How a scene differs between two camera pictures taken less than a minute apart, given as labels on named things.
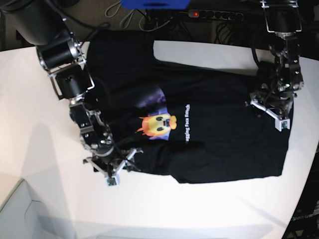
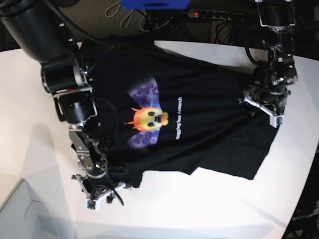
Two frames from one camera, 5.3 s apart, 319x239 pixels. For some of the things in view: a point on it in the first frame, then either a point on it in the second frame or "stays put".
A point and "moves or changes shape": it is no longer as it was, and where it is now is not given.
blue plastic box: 156,4 stays put
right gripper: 110,164 → 97,184
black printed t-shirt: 191,119 moves or changes shape
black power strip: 208,13 stays put
